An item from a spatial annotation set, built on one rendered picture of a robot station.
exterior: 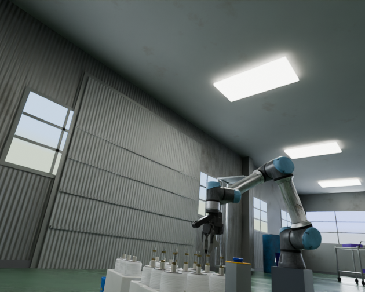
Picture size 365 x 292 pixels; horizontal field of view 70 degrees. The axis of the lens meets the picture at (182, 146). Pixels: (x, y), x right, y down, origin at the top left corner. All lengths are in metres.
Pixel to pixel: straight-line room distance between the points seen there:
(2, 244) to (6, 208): 0.37
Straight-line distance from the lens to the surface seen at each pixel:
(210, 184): 1.41
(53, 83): 4.06
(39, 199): 3.67
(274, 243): 7.71
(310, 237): 1.64
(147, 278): 1.36
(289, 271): 1.72
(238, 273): 1.09
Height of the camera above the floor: 0.34
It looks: 22 degrees up
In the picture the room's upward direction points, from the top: 5 degrees clockwise
